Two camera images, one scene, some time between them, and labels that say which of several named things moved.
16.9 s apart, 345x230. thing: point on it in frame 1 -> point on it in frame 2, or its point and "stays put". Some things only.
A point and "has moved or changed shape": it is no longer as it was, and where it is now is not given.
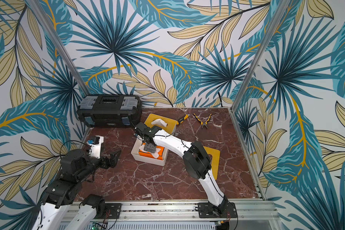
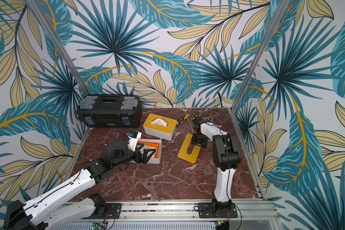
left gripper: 107,165 -> 145,158
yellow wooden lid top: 171,123 stays put
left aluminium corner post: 65,58 stays put
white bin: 135,153 has moved or changed shape
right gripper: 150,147 -> 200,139
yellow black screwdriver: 181,120 stays put
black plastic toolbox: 109,110 stays put
